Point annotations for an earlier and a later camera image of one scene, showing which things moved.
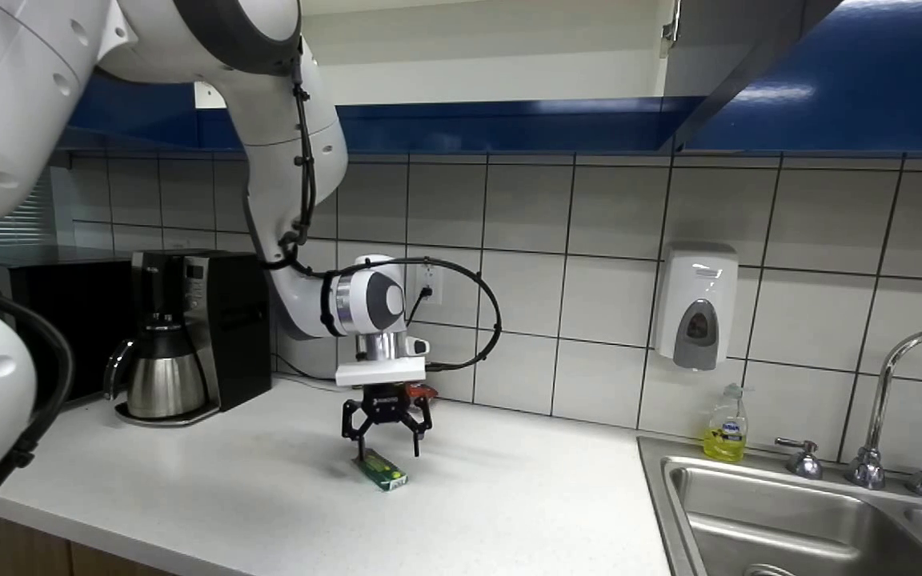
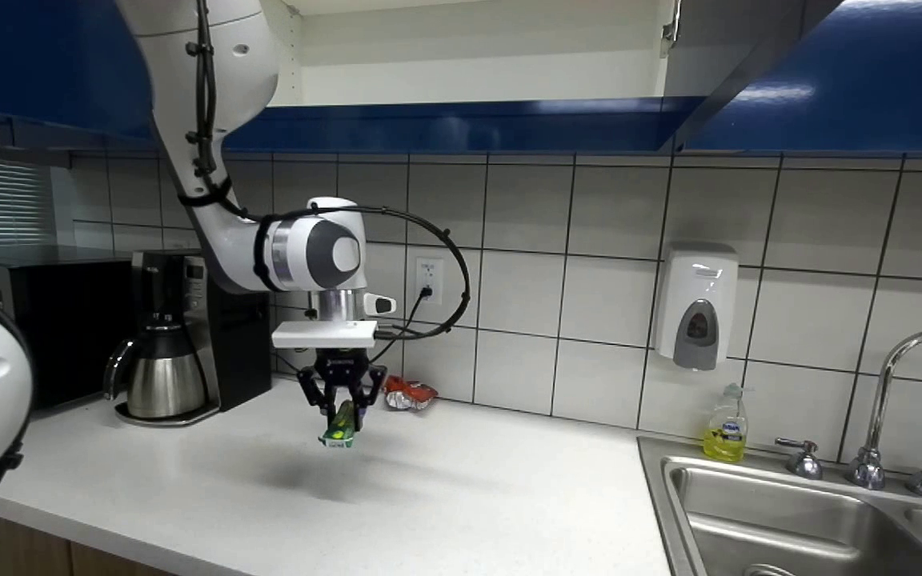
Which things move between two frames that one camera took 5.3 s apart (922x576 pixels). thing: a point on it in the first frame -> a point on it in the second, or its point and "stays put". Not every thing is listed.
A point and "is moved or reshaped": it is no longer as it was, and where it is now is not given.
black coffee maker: [224, 300] stays put
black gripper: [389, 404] -> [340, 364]
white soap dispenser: [695, 309] stays put
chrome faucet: [870, 466] stays put
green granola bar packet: [382, 470] is moved or reshaped
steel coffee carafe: [155, 372] stays put
